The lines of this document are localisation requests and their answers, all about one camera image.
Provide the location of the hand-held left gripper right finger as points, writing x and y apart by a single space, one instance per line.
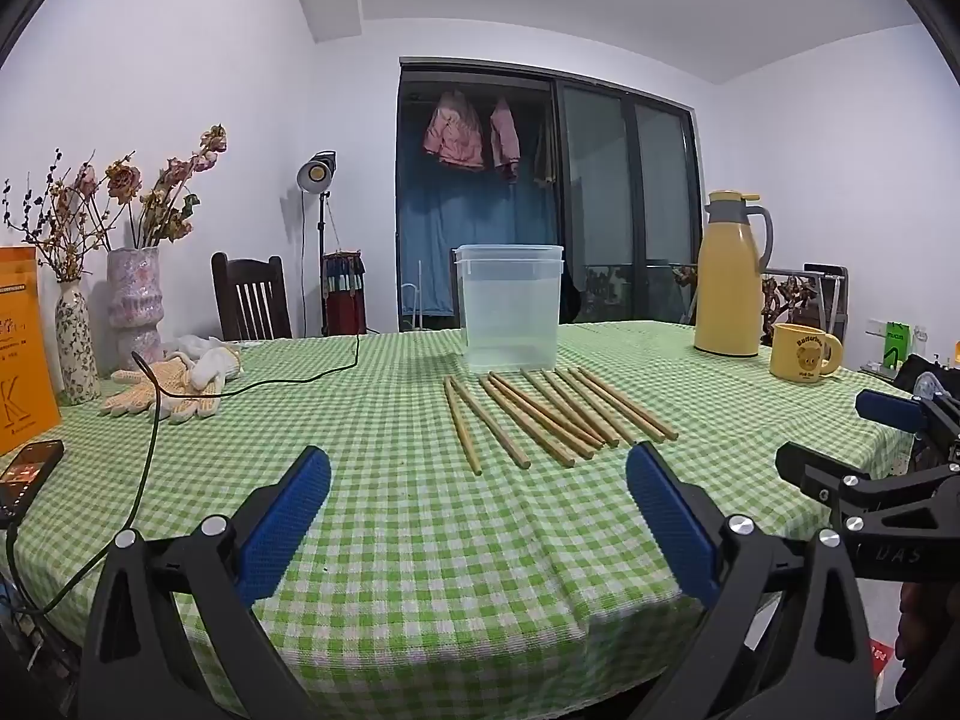
671 521

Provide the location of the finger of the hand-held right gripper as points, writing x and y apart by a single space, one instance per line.
889 409
825 484

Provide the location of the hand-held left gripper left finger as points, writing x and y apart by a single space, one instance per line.
289 517

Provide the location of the row of wooden chopsticks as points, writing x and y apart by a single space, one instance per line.
574 411

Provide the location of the clear plastic container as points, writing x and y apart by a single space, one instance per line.
510 307

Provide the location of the green paper bag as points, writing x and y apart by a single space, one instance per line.
896 345

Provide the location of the red packet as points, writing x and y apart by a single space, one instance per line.
883 652

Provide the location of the yellow bear print mug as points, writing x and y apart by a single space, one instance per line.
799 352

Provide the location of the green checked tablecloth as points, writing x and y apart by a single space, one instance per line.
420 540

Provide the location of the metal drying rack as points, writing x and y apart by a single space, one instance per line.
825 274

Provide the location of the row of leopard print cloths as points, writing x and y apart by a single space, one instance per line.
787 292

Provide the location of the white cotton glove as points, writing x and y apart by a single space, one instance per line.
214 364

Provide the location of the yellow thermos jug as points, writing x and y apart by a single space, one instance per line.
727 285

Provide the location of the red storage stand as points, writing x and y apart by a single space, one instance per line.
345 311

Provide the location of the black smartphone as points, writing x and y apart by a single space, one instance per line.
26 472

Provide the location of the small floral ceramic vase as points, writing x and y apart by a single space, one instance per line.
75 345

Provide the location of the orange book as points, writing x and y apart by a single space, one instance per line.
26 360

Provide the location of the blue curtain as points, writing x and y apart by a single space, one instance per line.
435 240

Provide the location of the dark framed sliding glass door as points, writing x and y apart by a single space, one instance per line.
600 187

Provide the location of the studio lamp on stand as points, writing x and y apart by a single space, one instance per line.
313 172

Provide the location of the dried pink flower bouquet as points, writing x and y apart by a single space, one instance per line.
124 181

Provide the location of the large pink jacket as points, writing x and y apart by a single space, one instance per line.
454 135

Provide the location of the small pink jacket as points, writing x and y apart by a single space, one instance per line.
505 135

